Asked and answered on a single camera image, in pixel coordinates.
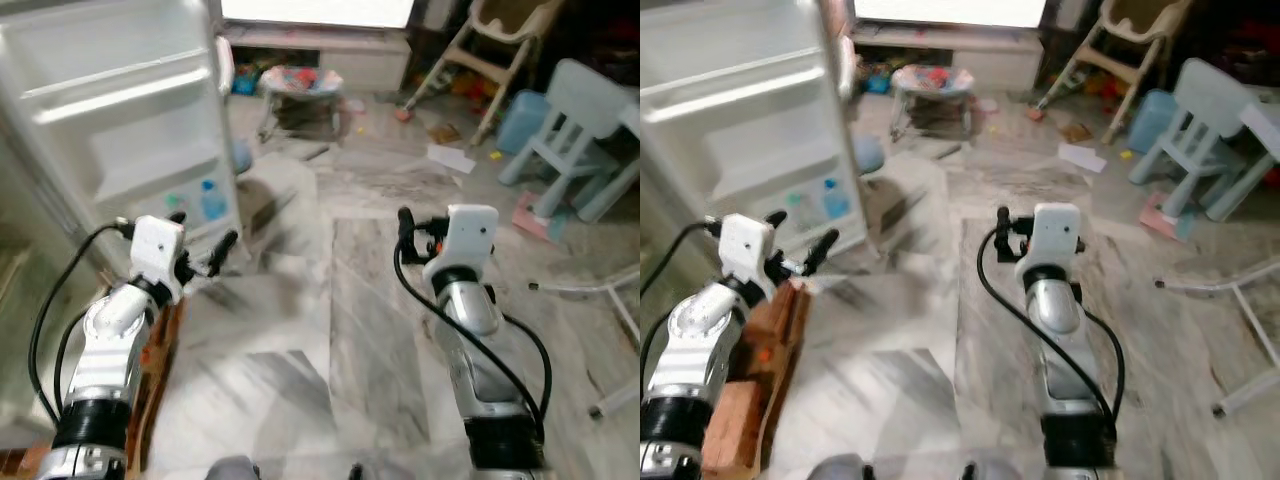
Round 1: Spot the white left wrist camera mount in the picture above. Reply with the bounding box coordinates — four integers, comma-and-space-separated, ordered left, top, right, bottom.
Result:
717, 212, 777, 303
129, 214, 187, 304

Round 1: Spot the white metal rack frame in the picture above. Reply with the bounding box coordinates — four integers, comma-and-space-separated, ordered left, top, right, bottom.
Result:
1154, 268, 1280, 420
527, 262, 641, 421

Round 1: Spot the low beige window cabinet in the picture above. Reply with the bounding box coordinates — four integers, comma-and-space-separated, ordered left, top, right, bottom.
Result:
220, 24, 413, 97
848, 24, 1047, 95

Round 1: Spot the bright window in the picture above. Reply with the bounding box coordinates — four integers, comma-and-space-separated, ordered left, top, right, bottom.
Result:
220, 0, 416, 30
853, 0, 1048, 30

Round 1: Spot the grey robot right leg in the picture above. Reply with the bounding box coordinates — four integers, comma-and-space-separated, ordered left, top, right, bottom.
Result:
348, 460, 471, 480
960, 458, 1041, 480

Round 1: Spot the blue plastic bottle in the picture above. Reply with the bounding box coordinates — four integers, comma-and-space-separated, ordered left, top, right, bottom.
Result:
200, 179, 230, 222
822, 177, 852, 220

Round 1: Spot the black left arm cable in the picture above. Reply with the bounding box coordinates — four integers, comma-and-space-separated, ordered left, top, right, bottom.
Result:
27, 221, 137, 427
640, 221, 723, 396

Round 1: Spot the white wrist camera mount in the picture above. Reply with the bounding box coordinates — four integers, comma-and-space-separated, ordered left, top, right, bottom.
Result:
129, 214, 187, 304
717, 212, 777, 303
423, 204, 500, 291
1029, 202, 1084, 287

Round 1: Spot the light blue plastic child chair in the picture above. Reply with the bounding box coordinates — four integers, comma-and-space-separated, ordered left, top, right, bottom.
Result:
498, 58, 641, 225
1130, 57, 1263, 223

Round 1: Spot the white child table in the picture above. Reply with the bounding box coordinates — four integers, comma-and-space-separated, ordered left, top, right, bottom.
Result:
573, 100, 641, 225
1203, 100, 1280, 223

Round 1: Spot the colourful baby bouncer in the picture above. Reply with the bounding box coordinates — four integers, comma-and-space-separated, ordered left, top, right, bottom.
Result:
888, 64, 978, 143
256, 64, 347, 143

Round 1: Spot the grey robot left leg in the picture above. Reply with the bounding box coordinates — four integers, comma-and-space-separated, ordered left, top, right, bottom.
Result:
818, 454, 869, 480
204, 455, 262, 480

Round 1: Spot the beige wooden high chair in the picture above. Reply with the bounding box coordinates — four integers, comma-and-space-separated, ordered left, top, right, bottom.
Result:
1028, 0, 1193, 143
395, 0, 567, 147

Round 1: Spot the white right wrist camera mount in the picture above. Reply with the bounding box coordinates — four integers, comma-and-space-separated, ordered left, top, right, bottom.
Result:
1029, 202, 1084, 287
423, 204, 500, 291

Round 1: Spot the white fridge door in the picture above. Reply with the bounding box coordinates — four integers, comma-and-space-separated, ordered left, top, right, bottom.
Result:
0, 0, 242, 283
640, 0, 869, 273

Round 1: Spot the grey robot leg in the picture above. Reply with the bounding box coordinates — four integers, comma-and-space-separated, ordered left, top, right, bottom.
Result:
348, 460, 471, 480
818, 454, 869, 480
204, 455, 262, 480
960, 458, 1041, 480

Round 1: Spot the white paper sheet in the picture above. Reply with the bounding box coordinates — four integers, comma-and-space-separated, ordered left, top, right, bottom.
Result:
426, 144, 477, 175
1057, 142, 1109, 174

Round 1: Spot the pink flat book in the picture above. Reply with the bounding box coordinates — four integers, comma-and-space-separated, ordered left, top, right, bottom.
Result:
511, 191, 568, 244
1139, 191, 1198, 242

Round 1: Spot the blue plastic bin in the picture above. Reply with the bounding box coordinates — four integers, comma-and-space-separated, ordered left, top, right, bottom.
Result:
1127, 88, 1182, 156
496, 89, 552, 157

